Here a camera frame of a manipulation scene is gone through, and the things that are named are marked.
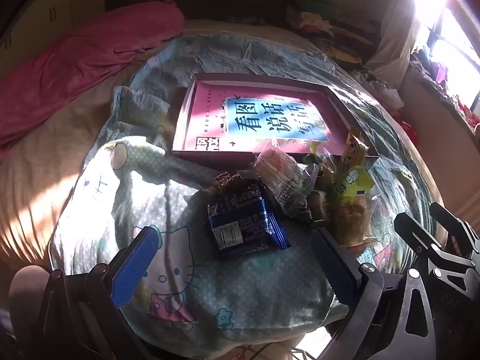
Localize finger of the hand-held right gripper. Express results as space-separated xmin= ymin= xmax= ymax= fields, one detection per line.
xmin=429 ymin=202 xmax=480 ymax=263
xmin=394 ymin=212 xmax=480 ymax=316

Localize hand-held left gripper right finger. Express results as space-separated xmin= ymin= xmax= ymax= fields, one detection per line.
xmin=310 ymin=228 xmax=437 ymax=360

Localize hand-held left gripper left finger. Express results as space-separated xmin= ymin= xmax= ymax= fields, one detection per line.
xmin=37 ymin=225 xmax=163 ymax=360

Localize clear brown pastry packet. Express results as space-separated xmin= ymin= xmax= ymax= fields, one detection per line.
xmin=330 ymin=195 xmax=379 ymax=246

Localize yellow-green cartoon snack packet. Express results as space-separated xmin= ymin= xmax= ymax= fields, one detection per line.
xmin=330 ymin=165 xmax=376 ymax=203

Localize blue snack packet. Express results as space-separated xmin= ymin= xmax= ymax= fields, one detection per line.
xmin=205 ymin=180 xmax=292 ymax=259

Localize pink and blue box tray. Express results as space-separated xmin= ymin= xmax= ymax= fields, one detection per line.
xmin=170 ymin=73 xmax=380 ymax=164

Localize cartoon cat printed blanket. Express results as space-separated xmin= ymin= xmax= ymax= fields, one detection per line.
xmin=50 ymin=34 xmax=437 ymax=346

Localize small brown wrapped candy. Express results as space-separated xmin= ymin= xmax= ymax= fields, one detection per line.
xmin=211 ymin=170 xmax=242 ymax=192

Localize beige bed sheet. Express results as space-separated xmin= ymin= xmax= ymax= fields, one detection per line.
xmin=0 ymin=19 xmax=451 ymax=282

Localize white cloth pile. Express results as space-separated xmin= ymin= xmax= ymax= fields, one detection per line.
xmin=356 ymin=67 xmax=404 ymax=109

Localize pink and blue book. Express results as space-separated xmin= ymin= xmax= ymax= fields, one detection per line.
xmin=182 ymin=82 xmax=351 ymax=154

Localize clothes on windowsill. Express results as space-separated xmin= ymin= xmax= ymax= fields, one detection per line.
xmin=409 ymin=41 xmax=480 ymax=128

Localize window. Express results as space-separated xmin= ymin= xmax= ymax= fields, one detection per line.
xmin=412 ymin=0 xmax=480 ymax=121

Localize white curtain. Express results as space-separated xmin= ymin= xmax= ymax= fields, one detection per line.
xmin=369 ymin=0 xmax=447 ymax=79

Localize pink quilt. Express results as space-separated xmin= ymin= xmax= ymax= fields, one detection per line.
xmin=0 ymin=0 xmax=185 ymax=147

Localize beige cabinet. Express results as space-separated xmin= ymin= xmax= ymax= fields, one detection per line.
xmin=0 ymin=0 xmax=106 ymax=46

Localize dark headboard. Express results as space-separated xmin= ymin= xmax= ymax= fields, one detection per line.
xmin=105 ymin=0 xmax=301 ymax=23

